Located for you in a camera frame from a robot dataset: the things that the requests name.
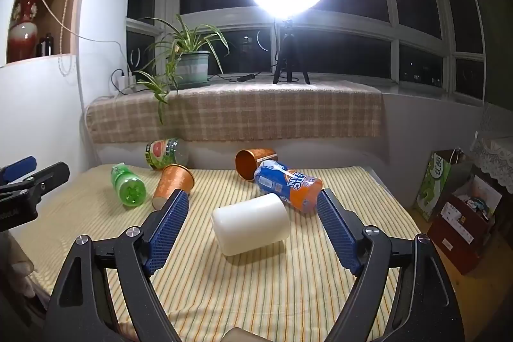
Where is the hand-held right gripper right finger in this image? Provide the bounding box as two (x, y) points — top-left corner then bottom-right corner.
(316, 188), (466, 342)

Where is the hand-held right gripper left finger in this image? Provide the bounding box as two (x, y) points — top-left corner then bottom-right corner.
(46, 188), (190, 342)

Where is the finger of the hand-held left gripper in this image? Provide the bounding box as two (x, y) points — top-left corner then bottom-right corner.
(0, 156), (38, 186)
(0, 161), (71, 211)

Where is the white cup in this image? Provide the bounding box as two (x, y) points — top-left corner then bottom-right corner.
(211, 192), (290, 256)

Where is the orange paper cup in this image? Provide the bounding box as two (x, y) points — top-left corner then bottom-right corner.
(151, 164), (195, 209)

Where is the copper metal cup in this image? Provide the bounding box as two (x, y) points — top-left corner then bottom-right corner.
(235, 148), (279, 181)

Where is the green plastic bottle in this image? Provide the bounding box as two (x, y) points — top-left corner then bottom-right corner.
(111, 163), (147, 208)

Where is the blue and orange bottle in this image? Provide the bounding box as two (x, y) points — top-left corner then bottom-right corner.
(255, 161), (324, 214)

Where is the red and green label bottle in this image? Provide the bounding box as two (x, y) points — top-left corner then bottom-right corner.
(145, 138), (189, 171)

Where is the striped yellow tablecloth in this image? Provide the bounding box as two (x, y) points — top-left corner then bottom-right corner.
(11, 165), (426, 342)

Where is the green cardboard box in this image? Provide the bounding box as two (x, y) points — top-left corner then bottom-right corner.
(414, 150), (474, 223)

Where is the red cardboard box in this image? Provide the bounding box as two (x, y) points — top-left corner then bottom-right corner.
(426, 174), (504, 275)

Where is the white power strip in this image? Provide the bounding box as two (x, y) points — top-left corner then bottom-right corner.
(111, 65), (139, 97)

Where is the dark bottle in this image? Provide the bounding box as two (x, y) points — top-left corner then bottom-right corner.
(36, 32), (54, 58)

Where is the red and white vase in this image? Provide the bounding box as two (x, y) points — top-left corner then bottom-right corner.
(7, 0), (40, 63)

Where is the checked beige cloth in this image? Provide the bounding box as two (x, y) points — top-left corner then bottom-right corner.
(85, 79), (384, 145)

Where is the potted spider plant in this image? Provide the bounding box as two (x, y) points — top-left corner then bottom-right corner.
(136, 14), (230, 125)

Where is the white lace cloth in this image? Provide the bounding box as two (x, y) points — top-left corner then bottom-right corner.
(470, 135), (513, 193)

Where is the black tripod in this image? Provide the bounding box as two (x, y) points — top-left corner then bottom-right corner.
(272, 19), (312, 86)

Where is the white cable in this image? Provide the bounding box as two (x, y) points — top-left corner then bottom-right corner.
(34, 0), (131, 76)

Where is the black cable with adapter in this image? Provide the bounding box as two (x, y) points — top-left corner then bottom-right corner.
(208, 73), (257, 83)

